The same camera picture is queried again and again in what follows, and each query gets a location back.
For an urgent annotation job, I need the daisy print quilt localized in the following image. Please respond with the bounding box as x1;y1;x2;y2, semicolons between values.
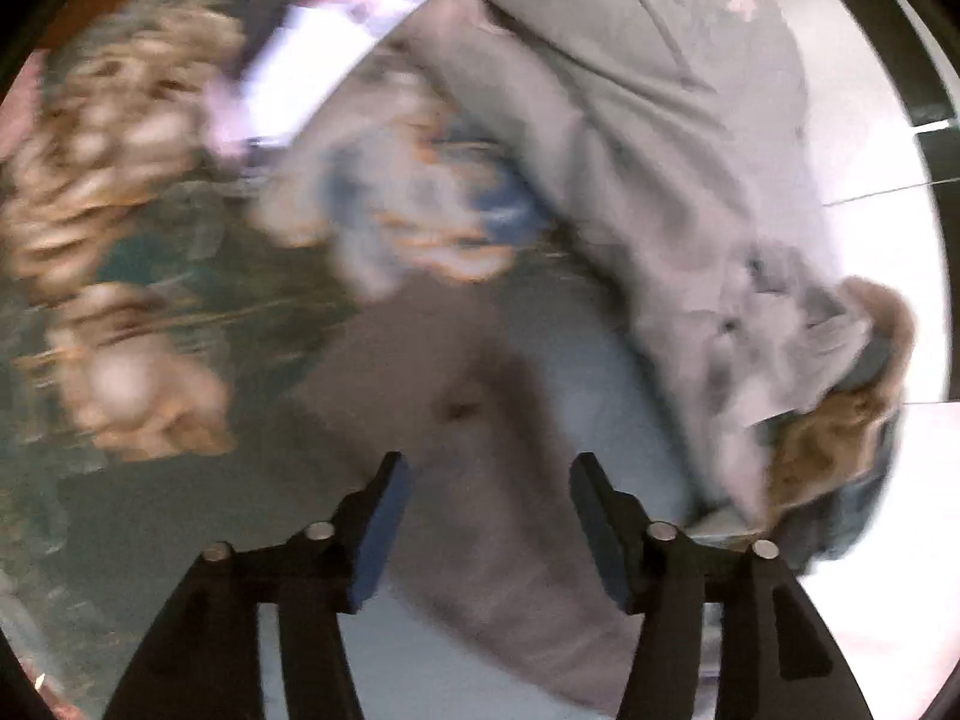
397;0;848;301

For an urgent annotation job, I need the pink cloth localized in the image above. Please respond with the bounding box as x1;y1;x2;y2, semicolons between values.
0;52;46;158

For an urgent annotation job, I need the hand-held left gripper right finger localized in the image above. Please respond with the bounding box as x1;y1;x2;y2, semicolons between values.
568;451;878;720

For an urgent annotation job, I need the pale blue shirt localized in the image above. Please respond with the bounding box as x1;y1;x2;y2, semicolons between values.
517;240;886;533

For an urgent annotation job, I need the grey garment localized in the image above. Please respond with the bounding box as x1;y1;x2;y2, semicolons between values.
292;292;653;717

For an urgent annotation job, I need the brown fur-trimmed garment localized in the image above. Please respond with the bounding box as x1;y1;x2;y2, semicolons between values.
757;276;920;563

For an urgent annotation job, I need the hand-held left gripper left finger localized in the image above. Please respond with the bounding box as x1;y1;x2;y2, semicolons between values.
101;451;412;720

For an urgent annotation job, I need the teal floral blanket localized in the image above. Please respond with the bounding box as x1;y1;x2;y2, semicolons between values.
0;0;571;720

